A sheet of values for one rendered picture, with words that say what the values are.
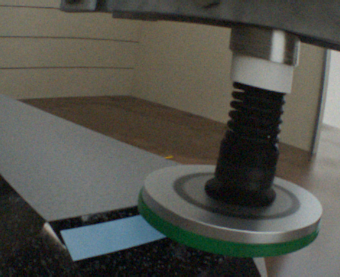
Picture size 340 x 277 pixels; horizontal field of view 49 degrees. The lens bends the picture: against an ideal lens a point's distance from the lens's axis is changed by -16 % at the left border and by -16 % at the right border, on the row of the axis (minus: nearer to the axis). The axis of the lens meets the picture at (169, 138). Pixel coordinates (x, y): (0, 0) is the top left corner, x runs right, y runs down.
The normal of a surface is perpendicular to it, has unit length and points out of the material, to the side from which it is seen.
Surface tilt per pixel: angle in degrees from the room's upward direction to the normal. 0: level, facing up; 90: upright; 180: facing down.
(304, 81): 90
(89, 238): 46
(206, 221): 0
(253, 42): 90
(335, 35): 90
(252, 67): 90
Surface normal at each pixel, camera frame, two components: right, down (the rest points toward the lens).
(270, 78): 0.04, 0.22
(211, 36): -0.68, 0.06
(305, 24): -0.44, 0.14
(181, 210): 0.15, -0.97
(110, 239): 0.62, -0.49
